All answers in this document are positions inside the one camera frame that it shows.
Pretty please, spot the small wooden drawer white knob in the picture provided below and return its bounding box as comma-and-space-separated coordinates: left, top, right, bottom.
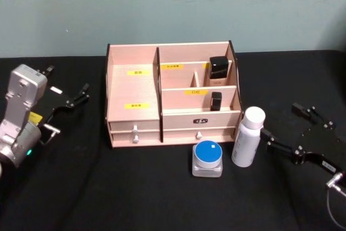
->
110, 132, 162, 147
109, 120, 161, 134

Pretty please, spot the black lipstick tube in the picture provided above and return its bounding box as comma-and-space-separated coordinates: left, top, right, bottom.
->
210, 91, 223, 112

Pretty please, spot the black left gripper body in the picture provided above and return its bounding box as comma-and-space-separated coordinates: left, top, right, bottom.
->
34, 85, 74, 127

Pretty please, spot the wide wooden drawer white knob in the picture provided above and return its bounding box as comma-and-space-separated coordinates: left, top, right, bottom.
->
163, 128, 236, 143

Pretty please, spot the thin cable with silver plug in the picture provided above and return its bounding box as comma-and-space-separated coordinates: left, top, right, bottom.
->
325, 170, 346, 228
39, 122, 61, 146

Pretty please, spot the pale wooden desk organizer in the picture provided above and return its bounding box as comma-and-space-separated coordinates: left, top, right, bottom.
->
104, 39, 242, 149

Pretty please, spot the white spray bottle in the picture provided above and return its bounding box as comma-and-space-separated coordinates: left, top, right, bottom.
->
231, 105, 267, 168

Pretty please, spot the clear jar with blue lid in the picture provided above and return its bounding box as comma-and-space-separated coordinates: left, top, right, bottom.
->
191, 140, 224, 179

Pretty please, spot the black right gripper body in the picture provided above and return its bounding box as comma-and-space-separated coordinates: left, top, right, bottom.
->
293, 126, 346, 174

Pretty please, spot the black table cloth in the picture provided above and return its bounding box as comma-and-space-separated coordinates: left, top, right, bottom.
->
0, 49, 346, 231

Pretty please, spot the beige bottle with black cap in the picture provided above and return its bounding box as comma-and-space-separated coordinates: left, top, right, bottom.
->
206, 56, 234, 87

